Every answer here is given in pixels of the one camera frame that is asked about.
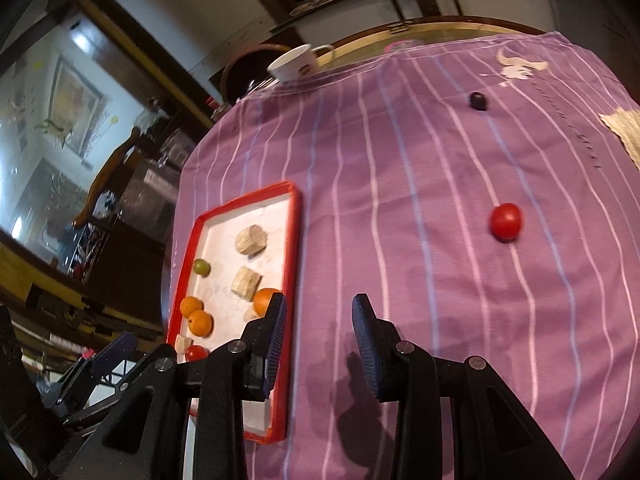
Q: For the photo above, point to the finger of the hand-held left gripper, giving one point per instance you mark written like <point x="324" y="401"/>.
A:
<point x="107" y="357"/>

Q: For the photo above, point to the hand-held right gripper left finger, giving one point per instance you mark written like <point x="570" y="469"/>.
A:
<point x="277" y="342"/>

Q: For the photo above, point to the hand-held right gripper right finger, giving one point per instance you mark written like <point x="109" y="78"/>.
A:
<point x="364" y="345"/>

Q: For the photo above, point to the orange mandarin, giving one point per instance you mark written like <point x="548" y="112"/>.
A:
<point x="262" y="301"/>
<point x="201" y="323"/>
<point x="191" y="306"/>

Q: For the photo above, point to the red rimmed white tray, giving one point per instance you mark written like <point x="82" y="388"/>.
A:
<point x="220" y="305"/>

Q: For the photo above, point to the red tomato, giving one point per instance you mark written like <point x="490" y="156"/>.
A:
<point x="195" y="353"/>
<point x="506" y="222"/>

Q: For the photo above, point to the green grape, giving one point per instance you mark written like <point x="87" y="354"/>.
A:
<point x="201" y="266"/>

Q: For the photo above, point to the curved wooden chair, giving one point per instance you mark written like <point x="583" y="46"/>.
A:
<point x="112" y="172"/>

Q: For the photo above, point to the purple striped cloth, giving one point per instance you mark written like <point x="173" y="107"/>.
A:
<point x="400" y="160"/>

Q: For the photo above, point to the red bottle cap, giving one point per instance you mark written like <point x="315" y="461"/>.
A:
<point x="210" y="104"/>

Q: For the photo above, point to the dark purple grape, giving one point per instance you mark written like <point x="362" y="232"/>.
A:
<point x="478" y="101"/>

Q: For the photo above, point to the white mug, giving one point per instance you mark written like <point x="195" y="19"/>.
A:
<point x="295" y="65"/>

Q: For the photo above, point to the round back brown chair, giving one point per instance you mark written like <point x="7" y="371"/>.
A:
<point x="245" y="62"/>

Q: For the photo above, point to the beige loofah cloth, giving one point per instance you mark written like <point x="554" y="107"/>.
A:
<point x="625" y="127"/>

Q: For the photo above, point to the framed wall picture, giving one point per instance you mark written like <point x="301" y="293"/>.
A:
<point x="75" y="105"/>

